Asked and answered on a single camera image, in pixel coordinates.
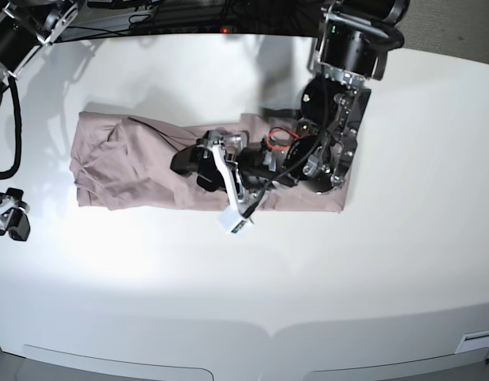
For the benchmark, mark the black power strip red light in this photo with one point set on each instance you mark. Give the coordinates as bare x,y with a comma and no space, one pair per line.
201,28

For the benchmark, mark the white label sticker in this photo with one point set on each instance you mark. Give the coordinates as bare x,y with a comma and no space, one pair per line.
473,341

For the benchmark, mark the robot arm black silver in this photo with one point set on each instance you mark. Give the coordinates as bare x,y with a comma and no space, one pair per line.
26,28
354,40

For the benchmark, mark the pale pink T-shirt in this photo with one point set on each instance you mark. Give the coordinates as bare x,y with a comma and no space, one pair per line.
123,161

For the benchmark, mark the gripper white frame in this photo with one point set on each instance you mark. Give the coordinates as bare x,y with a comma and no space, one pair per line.
13,215
251,165

